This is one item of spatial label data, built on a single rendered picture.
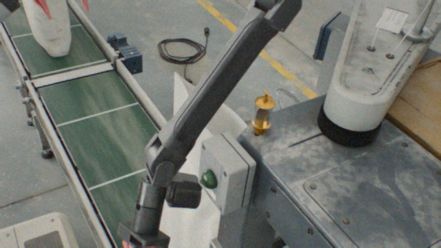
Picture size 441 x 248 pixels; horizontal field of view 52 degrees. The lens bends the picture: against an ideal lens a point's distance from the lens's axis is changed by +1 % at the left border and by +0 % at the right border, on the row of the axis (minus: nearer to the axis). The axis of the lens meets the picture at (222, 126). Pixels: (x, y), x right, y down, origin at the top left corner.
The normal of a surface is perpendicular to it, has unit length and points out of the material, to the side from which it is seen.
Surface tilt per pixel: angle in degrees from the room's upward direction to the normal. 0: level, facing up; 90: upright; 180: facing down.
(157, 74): 0
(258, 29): 80
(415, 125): 0
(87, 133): 0
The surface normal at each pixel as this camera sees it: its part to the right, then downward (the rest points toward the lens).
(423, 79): 0.09, -0.75
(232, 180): 0.52, 0.59
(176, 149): 0.30, 0.38
